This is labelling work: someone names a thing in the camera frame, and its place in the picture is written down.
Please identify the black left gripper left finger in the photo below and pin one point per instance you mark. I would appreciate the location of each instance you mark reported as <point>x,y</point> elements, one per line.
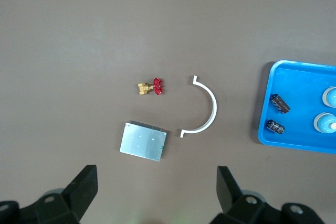
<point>78,192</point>

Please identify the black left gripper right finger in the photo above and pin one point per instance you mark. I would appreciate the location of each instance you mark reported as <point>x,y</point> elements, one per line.
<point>231,195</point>

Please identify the short dark printed capacitor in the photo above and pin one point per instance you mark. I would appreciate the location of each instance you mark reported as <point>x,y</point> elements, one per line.
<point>275,127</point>

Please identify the long dark brown capacitor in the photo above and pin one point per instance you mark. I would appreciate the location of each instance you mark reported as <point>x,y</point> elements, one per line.
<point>280,104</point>

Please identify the blue dome bell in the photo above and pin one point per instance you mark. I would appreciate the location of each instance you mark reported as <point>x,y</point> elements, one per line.
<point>324,123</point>
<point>331,97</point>

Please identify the silver metal box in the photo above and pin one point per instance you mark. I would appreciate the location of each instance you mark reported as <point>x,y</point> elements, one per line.
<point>143,141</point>

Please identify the blue plastic tray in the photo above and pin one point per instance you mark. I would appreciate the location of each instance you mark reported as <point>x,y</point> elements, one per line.
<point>302,134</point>

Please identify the white curved plastic bracket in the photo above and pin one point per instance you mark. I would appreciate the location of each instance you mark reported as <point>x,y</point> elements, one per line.
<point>214,104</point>

